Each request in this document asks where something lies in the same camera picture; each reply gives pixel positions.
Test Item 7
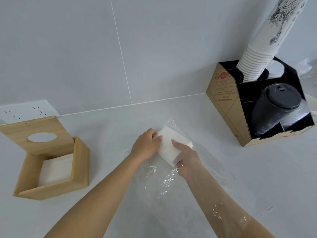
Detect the clear plastic wrap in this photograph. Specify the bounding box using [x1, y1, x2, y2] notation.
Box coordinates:
[124, 118, 251, 229]

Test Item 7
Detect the black cardboard cup organizer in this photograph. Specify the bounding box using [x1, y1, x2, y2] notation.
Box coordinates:
[206, 56, 316, 148]

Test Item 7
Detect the stack of black cup lids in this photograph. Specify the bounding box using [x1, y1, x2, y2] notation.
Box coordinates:
[250, 83, 302, 136]

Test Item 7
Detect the white napkin stack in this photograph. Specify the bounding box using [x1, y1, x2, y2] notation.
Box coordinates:
[152, 125, 194, 168]

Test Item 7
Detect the person's left forearm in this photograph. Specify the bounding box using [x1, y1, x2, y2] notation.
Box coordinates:
[46, 151, 144, 238]

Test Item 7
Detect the white wall socket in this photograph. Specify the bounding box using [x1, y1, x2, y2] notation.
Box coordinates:
[0, 100, 61, 126]

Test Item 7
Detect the wooden box lid with hole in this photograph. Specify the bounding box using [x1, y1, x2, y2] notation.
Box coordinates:
[0, 116, 75, 157]

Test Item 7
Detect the clear plastic bag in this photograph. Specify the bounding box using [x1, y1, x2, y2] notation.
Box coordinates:
[296, 58, 313, 78]

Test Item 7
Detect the stack of white paper cups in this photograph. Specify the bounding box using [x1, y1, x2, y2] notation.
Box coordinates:
[236, 0, 310, 83]

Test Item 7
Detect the white napkins pile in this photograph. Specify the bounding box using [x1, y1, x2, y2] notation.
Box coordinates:
[38, 153, 74, 187]

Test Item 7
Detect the person's right hand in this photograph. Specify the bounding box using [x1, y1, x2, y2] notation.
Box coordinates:
[171, 140, 206, 179]

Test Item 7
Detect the person's right forearm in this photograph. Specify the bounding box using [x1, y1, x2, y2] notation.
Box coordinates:
[184, 168, 278, 238]

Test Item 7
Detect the person's left hand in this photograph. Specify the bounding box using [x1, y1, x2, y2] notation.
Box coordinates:
[130, 128, 163, 164]

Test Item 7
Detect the stack of clear cup lids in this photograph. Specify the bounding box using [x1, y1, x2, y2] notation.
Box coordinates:
[282, 99, 311, 131]

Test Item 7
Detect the wooden napkin box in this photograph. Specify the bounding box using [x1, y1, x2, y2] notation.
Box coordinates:
[13, 137, 90, 201]

